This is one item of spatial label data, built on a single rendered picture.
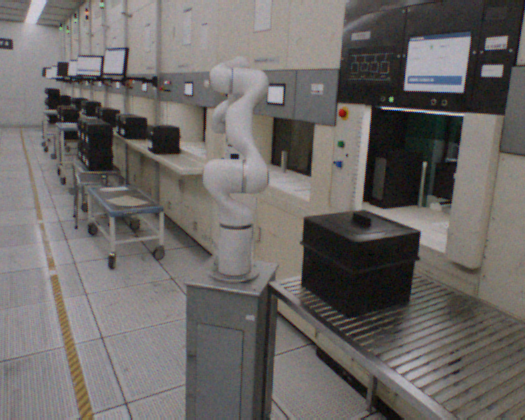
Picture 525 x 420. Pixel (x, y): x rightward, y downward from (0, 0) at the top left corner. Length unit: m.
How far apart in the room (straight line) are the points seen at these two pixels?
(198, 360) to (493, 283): 1.08
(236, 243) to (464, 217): 0.81
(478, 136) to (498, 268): 0.46
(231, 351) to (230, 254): 0.34
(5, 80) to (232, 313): 13.63
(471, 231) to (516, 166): 0.26
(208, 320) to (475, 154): 1.09
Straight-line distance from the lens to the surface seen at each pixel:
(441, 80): 1.73
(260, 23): 2.88
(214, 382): 1.72
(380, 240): 1.33
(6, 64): 14.82
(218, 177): 1.47
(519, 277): 1.60
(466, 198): 1.59
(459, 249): 1.64
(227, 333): 1.59
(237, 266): 1.56
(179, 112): 4.76
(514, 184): 1.56
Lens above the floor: 1.42
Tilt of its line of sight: 11 degrees down
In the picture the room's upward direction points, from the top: 4 degrees clockwise
